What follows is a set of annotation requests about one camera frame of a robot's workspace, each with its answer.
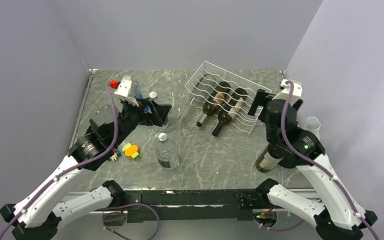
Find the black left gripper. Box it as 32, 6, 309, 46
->
110, 95, 172, 147

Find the dark olive wine bottle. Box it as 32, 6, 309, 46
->
196, 81, 231, 127

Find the green labelled wine bottle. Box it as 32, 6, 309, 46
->
255, 143, 284, 173

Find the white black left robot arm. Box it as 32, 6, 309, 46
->
0, 98, 172, 240

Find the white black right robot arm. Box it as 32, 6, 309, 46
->
248, 89, 378, 240

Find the small clear silver-cap bottle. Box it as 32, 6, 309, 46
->
149, 91, 168, 131

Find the blue water bottle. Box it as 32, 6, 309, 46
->
122, 75, 143, 99

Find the clear silver cap bottle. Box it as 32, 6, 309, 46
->
156, 132, 180, 169

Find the orange green toy block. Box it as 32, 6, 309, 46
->
122, 143, 140, 161

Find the black microphone stand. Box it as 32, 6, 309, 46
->
278, 154, 301, 169

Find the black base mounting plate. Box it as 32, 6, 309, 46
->
104, 189, 275, 223

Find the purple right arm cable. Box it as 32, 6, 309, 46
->
253, 80, 380, 240

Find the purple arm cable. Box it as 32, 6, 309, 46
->
0, 79, 160, 240
253, 80, 380, 240

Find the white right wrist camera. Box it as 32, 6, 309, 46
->
272, 79, 303, 106

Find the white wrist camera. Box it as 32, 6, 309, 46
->
272, 79, 303, 106
114, 79, 140, 107

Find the white wire wine rack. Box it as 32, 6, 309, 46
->
179, 61, 273, 136

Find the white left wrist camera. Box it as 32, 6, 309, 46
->
114, 79, 140, 107

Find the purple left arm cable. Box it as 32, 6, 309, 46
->
0, 79, 160, 240

